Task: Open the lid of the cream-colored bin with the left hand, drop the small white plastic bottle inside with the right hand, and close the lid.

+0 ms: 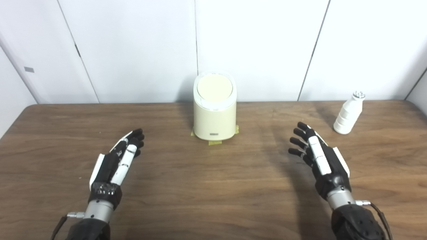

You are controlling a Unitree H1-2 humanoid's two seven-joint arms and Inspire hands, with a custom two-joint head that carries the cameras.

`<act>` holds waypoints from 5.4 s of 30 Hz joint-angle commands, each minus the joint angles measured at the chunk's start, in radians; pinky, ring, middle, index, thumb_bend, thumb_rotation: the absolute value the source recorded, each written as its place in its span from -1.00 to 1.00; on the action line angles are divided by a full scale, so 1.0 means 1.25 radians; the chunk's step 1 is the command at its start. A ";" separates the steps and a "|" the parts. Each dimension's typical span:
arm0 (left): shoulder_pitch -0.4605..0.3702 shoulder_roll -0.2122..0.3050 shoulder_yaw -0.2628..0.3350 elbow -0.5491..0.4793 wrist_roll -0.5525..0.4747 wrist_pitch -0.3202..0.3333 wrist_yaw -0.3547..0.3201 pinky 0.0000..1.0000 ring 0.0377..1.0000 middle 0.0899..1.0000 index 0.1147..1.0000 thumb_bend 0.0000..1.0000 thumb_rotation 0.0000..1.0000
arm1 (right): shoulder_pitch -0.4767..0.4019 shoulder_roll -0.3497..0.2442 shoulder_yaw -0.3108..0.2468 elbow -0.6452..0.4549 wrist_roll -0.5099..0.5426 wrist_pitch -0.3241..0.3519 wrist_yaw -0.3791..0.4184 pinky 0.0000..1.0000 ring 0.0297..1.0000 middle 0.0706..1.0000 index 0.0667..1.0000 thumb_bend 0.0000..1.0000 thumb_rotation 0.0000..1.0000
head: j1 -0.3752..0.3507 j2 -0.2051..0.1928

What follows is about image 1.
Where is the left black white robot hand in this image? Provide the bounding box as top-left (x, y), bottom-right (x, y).
top-left (88, 128), bottom-right (145, 210)

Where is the small white plastic bottle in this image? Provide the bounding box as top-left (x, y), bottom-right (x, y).
top-left (333, 91), bottom-right (366, 135)

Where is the cream plastic bin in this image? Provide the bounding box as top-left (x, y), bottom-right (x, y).
top-left (193, 71), bottom-right (237, 141)

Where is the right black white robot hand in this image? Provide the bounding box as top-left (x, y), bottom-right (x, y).
top-left (288, 122), bottom-right (351, 201)

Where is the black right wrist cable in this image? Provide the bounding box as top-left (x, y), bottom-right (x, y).
top-left (355, 200), bottom-right (393, 240)

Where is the cream round bin lid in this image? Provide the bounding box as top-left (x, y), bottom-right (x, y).
top-left (197, 74), bottom-right (233, 103)

